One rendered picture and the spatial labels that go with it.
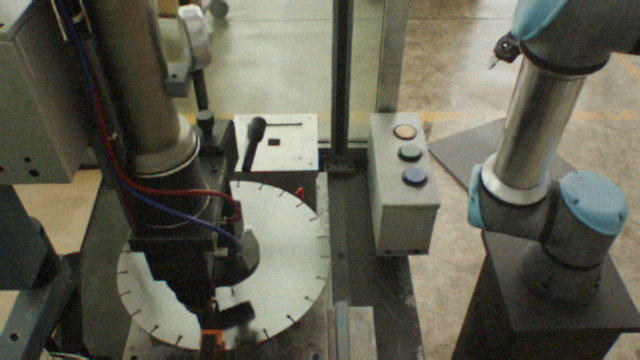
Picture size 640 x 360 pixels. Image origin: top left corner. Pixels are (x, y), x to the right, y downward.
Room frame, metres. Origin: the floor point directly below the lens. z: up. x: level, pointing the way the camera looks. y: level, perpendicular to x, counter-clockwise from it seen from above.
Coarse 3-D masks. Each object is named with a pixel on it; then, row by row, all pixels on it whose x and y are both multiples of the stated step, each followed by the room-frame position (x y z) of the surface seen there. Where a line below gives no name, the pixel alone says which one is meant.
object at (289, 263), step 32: (256, 192) 0.68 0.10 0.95; (256, 224) 0.60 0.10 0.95; (288, 224) 0.60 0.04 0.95; (320, 224) 0.60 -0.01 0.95; (128, 256) 0.54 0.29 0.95; (288, 256) 0.54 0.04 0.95; (320, 256) 0.54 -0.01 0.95; (128, 288) 0.48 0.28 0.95; (160, 288) 0.48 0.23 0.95; (224, 288) 0.48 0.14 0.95; (256, 288) 0.48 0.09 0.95; (288, 288) 0.48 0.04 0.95; (320, 288) 0.48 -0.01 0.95; (160, 320) 0.42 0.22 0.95; (192, 320) 0.42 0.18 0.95; (224, 320) 0.42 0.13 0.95; (256, 320) 0.42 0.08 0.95; (288, 320) 0.42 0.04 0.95
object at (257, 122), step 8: (256, 120) 0.53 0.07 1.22; (264, 120) 0.53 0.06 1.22; (256, 128) 0.52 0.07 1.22; (264, 128) 0.52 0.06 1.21; (248, 136) 0.51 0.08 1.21; (256, 136) 0.51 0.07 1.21; (248, 144) 0.50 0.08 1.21; (256, 144) 0.50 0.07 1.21; (248, 152) 0.48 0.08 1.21; (248, 160) 0.47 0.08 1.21; (248, 168) 0.46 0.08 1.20
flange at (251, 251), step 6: (246, 234) 0.57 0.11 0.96; (252, 234) 0.57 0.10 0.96; (240, 240) 0.56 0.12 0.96; (246, 240) 0.56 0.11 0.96; (252, 240) 0.56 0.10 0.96; (246, 246) 0.55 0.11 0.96; (252, 246) 0.55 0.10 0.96; (258, 246) 0.55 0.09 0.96; (240, 252) 0.54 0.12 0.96; (246, 252) 0.54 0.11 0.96; (252, 252) 0.54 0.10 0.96; (258, 252) 0.54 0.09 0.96; (216, 258) 0.52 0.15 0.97; (222, 258) 0.52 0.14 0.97; (246, 258) 0.53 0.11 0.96; (252, 258) 0.53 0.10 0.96; (258, 258) 0.53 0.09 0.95; (252, 264) 0.52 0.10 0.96
